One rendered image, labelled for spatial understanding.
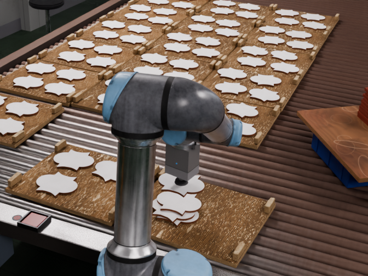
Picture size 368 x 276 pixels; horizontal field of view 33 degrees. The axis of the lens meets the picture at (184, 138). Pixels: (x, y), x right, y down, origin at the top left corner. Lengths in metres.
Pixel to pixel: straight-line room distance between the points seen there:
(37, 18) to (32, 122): 3.95
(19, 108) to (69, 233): 0.85
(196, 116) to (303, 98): 1.65
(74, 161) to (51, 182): 0.15
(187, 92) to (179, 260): 0.40
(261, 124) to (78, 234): 0.98
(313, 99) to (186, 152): 1.18
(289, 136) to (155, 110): 1.33
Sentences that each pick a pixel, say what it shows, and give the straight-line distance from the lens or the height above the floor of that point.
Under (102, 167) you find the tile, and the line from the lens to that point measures 2.23.
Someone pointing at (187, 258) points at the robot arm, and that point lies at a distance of 1.46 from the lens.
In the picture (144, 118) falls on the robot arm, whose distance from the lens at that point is 1.32.
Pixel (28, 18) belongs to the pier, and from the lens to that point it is 6.37.
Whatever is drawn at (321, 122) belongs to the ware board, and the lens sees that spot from 2.43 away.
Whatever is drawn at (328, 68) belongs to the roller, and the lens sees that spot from 3.28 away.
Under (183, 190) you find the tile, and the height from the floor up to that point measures 1.06.
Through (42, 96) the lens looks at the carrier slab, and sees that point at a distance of 2.79.
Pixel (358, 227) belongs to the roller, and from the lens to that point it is 2.11.
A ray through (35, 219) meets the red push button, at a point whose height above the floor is 0.93.
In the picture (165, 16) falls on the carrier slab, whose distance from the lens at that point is 3.82.
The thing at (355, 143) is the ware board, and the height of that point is 1.04.
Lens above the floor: 2.12
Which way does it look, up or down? 29 degrees down
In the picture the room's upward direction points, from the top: 2 degrees clockwise
